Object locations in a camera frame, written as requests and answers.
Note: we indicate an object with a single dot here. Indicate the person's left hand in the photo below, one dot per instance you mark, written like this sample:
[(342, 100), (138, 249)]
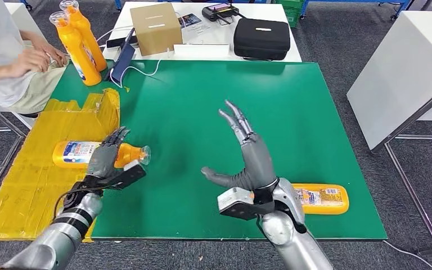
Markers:
[(57, 56)]

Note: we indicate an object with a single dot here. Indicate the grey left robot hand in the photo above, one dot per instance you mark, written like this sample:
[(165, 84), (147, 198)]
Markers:
[(102, 160)]

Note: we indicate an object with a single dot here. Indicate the person's right hand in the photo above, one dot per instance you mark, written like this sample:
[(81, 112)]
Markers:
[(31, 61)]

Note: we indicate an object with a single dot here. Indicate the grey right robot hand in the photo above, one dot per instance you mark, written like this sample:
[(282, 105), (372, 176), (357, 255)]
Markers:
[(259, 164)]

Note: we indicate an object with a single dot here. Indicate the orange bottle with clear cap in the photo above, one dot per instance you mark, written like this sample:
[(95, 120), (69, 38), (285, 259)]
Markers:
[(76, 52), (324, 199), (74, 154), (91, 41)]

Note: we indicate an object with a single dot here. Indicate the person's left forearm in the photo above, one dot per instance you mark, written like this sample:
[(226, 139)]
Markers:
[(28, 37)]

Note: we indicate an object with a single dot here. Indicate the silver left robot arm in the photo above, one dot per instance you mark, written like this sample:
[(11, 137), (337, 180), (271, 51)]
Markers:
[(55, 234)]

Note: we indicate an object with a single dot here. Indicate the white table behind person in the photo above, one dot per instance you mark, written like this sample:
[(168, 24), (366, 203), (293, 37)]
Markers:
[(22, 18)]

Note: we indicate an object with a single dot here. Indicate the black phone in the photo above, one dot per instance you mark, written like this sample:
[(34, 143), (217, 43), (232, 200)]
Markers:
[(115, 41)]

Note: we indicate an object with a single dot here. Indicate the blue tablet cover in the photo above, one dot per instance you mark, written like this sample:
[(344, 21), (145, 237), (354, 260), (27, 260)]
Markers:
[(123, 60)]

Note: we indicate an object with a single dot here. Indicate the yellow taped cardboard sheet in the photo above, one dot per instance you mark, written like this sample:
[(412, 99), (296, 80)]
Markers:
[(26, 193)]

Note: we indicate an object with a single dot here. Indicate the brown cardboard box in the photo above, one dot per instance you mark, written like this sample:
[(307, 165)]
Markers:
[(155, 30)]

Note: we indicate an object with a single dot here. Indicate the black zipped carry case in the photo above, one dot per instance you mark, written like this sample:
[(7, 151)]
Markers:
[(261, 39)]

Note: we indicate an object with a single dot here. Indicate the printed leaflet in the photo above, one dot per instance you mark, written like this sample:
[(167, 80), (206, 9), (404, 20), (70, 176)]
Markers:
[(190, 20)]

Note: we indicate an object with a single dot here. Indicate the green plastic crate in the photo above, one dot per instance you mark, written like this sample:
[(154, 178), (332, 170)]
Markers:
[(290, 13)]

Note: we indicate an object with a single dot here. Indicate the black handheld controller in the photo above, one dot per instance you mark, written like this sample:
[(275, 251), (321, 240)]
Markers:
[(219, 12)]

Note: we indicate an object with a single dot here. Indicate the white side table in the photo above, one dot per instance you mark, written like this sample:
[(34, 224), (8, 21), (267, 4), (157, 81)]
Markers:
[(398, 78)]

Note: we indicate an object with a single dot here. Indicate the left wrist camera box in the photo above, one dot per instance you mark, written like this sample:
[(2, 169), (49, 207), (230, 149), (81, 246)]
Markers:
[(126, 177)]

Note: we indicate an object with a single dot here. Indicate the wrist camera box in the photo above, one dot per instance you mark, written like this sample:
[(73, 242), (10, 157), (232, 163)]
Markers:
[(126, 177), (234, 205)]

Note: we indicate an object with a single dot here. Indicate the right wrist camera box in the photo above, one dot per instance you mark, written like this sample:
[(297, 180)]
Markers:
[(234, 205)]

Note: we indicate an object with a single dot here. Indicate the grey metal leg frame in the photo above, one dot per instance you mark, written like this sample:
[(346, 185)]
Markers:
[(3, 123)]

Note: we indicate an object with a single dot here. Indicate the grey metal table frame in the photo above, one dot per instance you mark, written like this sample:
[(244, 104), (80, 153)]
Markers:
[(409, 193)]

